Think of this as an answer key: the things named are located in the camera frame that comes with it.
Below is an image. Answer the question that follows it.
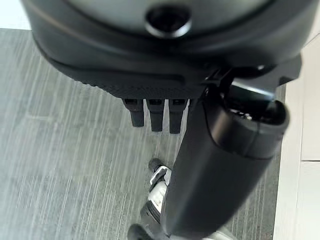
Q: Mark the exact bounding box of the white cabinet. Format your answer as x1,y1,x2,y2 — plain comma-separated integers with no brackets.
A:
273,34,320,240

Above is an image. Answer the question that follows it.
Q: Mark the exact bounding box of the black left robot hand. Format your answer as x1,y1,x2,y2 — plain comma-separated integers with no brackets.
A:
19,0,320,240

